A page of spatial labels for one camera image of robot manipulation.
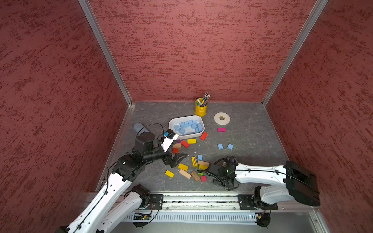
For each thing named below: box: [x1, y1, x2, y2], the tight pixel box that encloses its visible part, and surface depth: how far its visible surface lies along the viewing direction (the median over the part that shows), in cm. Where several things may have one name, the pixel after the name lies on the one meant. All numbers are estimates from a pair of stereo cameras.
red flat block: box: [180, 139, 190, 149], surface depth 97 cm
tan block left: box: [172, 143, 182, 149], surface depth 94 cm
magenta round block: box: [200, 175, 207, 183], surface depth 82 cm
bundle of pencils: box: [195, 92, 211, 107], surface depth 105 cm
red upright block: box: [200, 132, 209, 141], surface depth 101 cm
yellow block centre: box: [177, 163, 189, 172], surface depth 87 cm
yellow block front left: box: [165, 169, 175, 179], surface depth 85 cm
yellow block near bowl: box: [186, 138, 197, 145], surface depth 99 cm
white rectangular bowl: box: [169, 115, 205, 140], surface depth 105 cm
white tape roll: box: [213, 112, 231, 126], surface depth 112 cm
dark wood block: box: [190, 170, 201, 183], surface depth 83 cm
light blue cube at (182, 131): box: [179, 127, 186, 135], surface depth 103 cm
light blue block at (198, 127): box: [195, 123, 203, 133], surface depth 105 cm
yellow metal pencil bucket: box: [194, 97, 208, 117], surface depth 109 cm
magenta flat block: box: [217, 127, 227, 133], surface depth 105 cm
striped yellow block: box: [191, 156, 199, 168], surface depth 88 cm
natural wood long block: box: [178, 168, 192, 180], surface depth 85 cm
